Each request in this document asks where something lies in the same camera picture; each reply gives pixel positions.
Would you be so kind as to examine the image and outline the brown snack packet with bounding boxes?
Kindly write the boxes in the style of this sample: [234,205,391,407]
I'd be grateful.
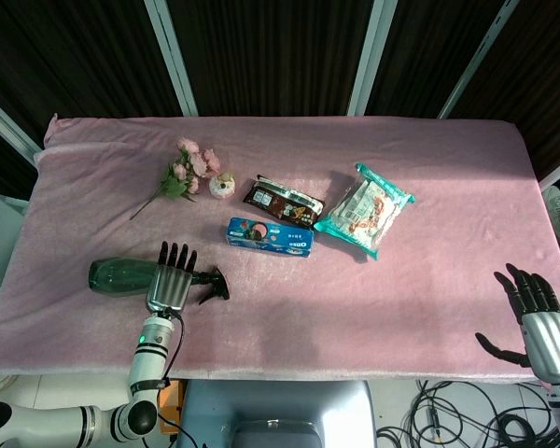
[242,175,327,230]

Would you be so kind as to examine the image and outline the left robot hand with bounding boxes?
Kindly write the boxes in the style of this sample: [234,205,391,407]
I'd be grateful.
[146,241,198,314]

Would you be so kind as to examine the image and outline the pink plush tablecloth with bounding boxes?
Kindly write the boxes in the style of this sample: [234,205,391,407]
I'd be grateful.
[0,113,560,385]

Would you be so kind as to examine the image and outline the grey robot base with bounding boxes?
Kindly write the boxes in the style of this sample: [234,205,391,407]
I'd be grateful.
[176,380,379,448]

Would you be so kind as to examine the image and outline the blue Oreo cookie box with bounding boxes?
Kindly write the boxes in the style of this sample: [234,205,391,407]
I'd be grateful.
[226,217,315,259]

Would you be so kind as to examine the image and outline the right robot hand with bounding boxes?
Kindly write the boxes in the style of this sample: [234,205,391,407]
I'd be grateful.
[475,263,560,385]

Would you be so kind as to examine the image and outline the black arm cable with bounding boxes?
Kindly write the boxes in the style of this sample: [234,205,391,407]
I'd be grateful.
[156,310,186,448]

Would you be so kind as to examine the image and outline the black floor cables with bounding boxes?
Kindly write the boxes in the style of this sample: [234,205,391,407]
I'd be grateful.
[376,380,560,448]

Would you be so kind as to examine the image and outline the green spray bottle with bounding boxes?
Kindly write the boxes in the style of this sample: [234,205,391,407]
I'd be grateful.
[88,258,231,306]

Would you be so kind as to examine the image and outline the orange box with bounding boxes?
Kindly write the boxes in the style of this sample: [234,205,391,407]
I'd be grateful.
[158,380,188,433]

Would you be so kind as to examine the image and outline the teal clear biscuit bag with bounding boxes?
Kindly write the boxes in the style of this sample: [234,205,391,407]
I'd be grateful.
[313,161,416,261]

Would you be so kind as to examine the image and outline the pink artificial flower bouquet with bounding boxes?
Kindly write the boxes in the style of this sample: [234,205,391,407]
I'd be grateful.
[129,136,222,221]

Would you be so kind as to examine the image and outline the small pink cupcake toy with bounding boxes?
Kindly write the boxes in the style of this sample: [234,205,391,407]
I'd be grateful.
[208,171,236,201]

